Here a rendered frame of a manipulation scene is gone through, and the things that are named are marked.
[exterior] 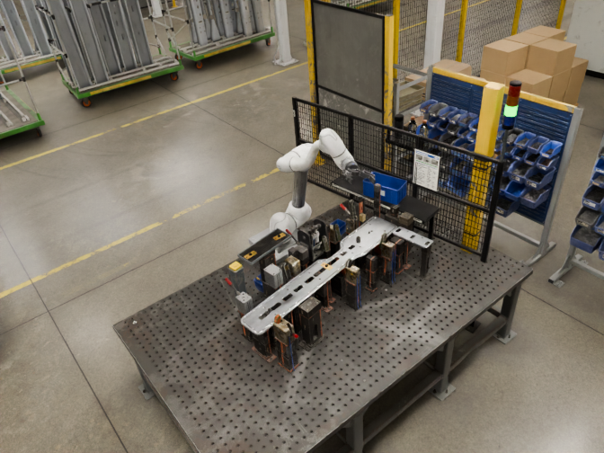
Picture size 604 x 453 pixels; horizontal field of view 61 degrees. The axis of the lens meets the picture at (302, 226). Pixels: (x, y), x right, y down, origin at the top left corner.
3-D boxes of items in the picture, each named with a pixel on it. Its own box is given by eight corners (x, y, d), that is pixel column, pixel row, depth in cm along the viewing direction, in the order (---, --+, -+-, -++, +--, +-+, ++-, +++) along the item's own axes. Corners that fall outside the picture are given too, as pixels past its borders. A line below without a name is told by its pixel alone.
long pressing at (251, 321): (262, 339, 299) (262, 337, 298) (236, 321, 312) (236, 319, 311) (399, 226, 375) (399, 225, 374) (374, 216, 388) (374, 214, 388)
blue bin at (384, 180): (397, 205, 390) (397, 190, 383) (362, 194, 406) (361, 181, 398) (406, 194, 401) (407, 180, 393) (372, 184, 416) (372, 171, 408)
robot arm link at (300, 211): (280, 223, 415) (299, 210, 427) (296, 234, 408) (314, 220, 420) (286, 146, 360) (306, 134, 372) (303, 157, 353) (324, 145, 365)
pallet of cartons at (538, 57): (522, 140, 667) (538, 60, 604) (472, 121, 721) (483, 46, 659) (576, 112, 719) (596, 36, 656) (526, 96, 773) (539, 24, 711)
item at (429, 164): (437, 192, 379) (440, 155, 361) (411, 182, 392) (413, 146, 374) (439, 191, 380) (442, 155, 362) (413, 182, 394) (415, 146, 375)
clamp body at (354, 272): (356, 313, 349) (355, 275, 329) (341, 305, 357) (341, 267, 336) (364, 305, 355) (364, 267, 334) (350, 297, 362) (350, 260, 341)
